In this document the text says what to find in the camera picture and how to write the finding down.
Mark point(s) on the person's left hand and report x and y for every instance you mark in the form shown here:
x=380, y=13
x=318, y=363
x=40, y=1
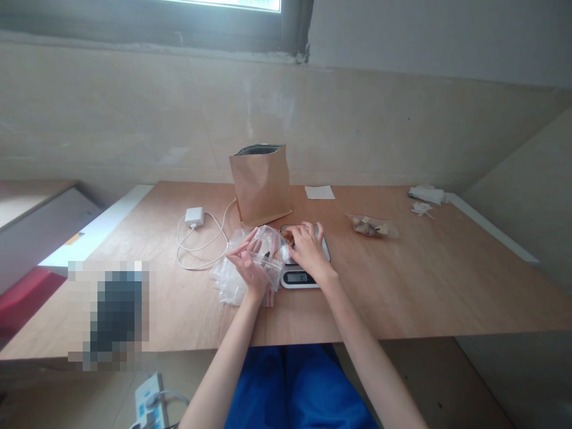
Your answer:
x=247, y=271

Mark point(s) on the person's right hand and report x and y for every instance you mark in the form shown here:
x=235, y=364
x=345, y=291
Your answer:
x=308, y=254

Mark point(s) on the white power strip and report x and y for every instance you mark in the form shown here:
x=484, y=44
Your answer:
x=149, y=402

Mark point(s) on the white power adapter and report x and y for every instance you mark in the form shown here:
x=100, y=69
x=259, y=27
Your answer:
x=195, y=217

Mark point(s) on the person's left fingers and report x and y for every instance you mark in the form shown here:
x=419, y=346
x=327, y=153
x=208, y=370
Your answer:
x=235, y=257

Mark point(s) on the person's left thumb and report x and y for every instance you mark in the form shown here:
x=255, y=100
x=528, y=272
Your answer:
x=256, y=248

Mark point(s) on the person's right fingers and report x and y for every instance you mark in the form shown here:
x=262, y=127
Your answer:
x=304, y=234

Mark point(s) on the silver digital kitchen scale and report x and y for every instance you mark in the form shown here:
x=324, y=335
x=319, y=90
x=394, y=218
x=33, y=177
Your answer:
x=308, y=272

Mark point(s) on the clear zip bag red strip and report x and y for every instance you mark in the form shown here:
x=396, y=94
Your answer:
x=269, y=257

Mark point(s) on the person's legs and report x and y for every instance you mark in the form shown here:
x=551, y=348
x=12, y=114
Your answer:
x=297, y=389

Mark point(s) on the brown paper stand-up pouch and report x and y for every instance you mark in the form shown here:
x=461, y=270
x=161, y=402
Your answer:
x=260, y=187

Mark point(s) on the pile of white sachets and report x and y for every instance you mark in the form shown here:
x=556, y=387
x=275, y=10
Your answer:
x=428, y=199

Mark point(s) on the white paper slip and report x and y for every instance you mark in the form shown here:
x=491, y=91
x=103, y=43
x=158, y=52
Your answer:
x=320, y=192

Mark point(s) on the pile of clear plastic bags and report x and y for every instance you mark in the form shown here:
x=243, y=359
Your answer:
x=228, y=272

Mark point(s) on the filled clear snack bag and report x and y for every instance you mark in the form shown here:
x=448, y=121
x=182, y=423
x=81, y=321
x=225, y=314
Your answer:
x=372, y=226

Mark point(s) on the person's left index finger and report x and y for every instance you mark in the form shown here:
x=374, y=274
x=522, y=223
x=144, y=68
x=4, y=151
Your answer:
x=250, y=239

